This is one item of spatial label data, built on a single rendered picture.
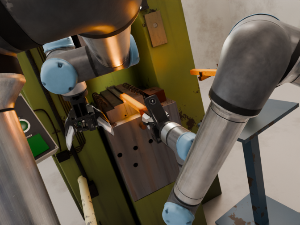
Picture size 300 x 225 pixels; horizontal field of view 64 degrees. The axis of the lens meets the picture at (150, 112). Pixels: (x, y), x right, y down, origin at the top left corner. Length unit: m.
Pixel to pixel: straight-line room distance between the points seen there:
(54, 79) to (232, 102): 0.35
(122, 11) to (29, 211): 0.17
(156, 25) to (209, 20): 3.79
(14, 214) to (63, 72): 0.38
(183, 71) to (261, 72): 1.06
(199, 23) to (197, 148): 4.57
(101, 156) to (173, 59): 0.70
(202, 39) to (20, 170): 4.91
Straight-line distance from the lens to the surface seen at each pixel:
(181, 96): 1.47
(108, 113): 1.18
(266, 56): 0.42
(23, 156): 0.20
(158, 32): 1.35
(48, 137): 1.05
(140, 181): 1.31
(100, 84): 1.64
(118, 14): 0.22
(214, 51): 5.18
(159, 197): 1.41
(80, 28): 0.19
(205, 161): 0.49
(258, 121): 1.22
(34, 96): 1.29
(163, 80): 1.40
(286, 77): 0.53
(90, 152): 1.39
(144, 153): 1.25
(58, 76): 0.54
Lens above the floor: 1.33
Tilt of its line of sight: 21 degrees down
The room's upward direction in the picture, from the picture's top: 17 degrees counter-clockwise
